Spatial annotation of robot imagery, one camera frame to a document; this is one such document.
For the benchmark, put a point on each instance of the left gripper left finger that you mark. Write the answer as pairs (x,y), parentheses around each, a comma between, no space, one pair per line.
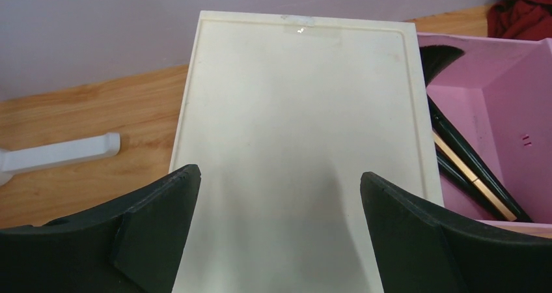
(133,243)

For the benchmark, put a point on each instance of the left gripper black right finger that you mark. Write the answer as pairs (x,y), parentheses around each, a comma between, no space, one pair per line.
(422,247)

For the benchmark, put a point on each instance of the thin gold brush handle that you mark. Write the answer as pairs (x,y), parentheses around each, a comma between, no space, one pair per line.
(472,178)

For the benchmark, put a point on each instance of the black fan makeup brush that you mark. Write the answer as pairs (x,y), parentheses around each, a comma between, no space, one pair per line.
(435,60)

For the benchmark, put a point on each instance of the white mini drawer cabinet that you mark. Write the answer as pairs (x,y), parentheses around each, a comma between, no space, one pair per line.
(283,114)

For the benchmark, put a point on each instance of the metal clothes rack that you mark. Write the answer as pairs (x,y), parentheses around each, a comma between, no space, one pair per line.
(58,154)

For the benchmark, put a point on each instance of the red cloth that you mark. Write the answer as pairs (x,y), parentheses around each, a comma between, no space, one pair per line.
(520,20)

